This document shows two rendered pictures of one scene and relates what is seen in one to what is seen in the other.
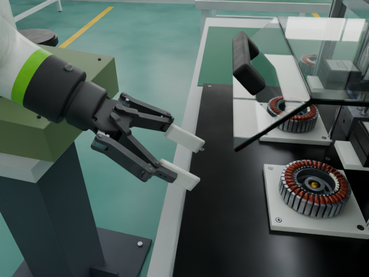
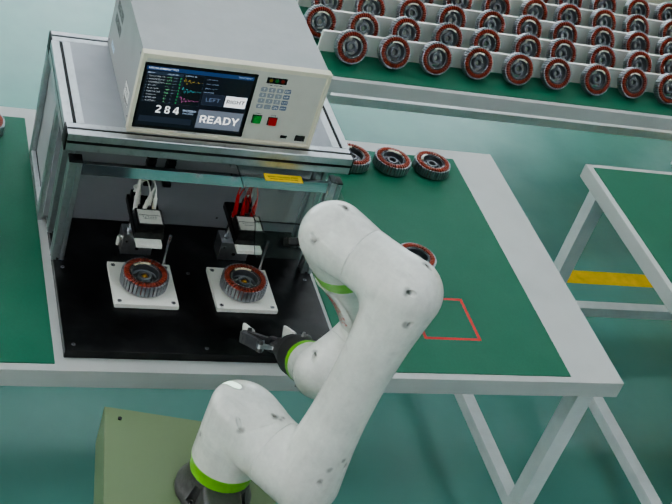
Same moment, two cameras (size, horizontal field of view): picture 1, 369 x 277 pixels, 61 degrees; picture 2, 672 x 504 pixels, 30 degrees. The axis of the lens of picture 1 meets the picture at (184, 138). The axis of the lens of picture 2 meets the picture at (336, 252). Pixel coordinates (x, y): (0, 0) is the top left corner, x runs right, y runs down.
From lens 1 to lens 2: 283 cm
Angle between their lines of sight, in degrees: 92
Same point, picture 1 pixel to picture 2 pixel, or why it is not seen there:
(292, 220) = (269, 300)
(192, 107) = (114, 365)
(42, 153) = not seen: hidden behind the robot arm
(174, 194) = (257, 370)
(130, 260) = not seen: outside the picture
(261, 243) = (288, 319)
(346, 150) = (247, 248)
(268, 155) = (197, 306)
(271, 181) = (237, 306)
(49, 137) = not seen: hidden behind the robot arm
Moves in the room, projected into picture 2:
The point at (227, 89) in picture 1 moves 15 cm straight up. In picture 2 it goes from (76, 328) to (88, 276)
